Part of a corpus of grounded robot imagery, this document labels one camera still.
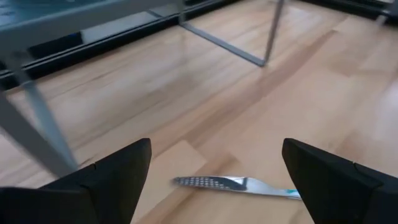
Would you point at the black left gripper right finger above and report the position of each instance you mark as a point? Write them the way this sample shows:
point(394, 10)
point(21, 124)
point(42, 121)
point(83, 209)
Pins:
point(342, 199)

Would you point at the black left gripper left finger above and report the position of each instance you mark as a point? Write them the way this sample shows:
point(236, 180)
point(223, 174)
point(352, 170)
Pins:
point(77, 202)

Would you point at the grey perforated metal shelf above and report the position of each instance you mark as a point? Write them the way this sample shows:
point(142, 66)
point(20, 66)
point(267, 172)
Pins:
point(62, 21)

